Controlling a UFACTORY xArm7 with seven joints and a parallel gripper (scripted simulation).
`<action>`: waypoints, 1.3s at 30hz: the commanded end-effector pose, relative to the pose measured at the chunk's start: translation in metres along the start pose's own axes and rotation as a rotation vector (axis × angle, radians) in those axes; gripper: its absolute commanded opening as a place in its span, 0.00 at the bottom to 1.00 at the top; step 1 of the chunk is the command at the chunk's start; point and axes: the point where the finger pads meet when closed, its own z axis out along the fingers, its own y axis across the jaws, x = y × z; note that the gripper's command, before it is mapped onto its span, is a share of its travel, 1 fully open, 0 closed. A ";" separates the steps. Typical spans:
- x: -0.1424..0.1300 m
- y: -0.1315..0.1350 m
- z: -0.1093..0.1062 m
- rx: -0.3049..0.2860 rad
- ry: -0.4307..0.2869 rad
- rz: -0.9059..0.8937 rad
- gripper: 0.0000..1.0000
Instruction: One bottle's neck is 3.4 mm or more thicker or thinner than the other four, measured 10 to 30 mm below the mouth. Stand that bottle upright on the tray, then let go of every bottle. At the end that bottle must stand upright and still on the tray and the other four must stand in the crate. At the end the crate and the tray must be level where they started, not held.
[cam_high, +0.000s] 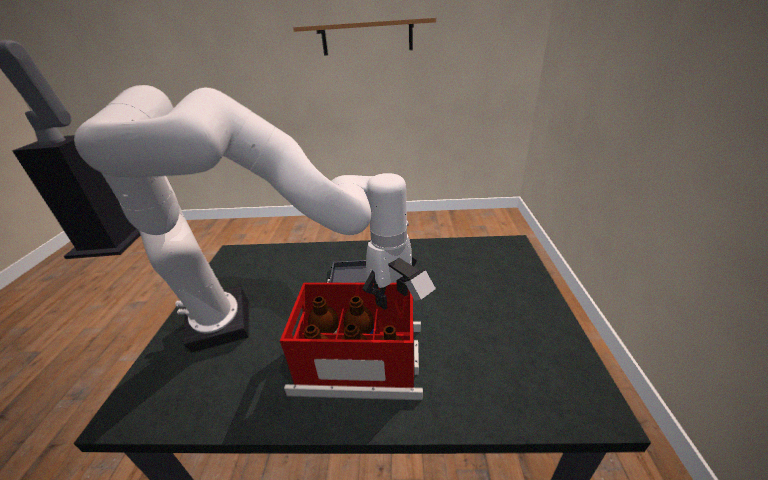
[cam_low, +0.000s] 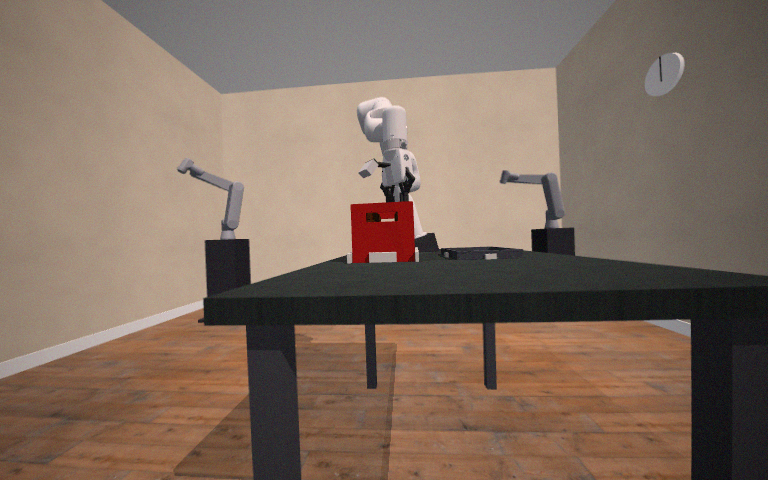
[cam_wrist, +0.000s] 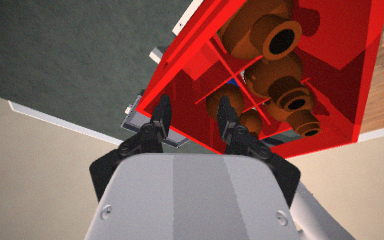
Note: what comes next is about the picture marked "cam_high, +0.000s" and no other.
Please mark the red divided crate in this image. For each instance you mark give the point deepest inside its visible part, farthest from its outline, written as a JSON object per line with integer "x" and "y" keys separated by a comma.
{"x": 359, "y": 363}

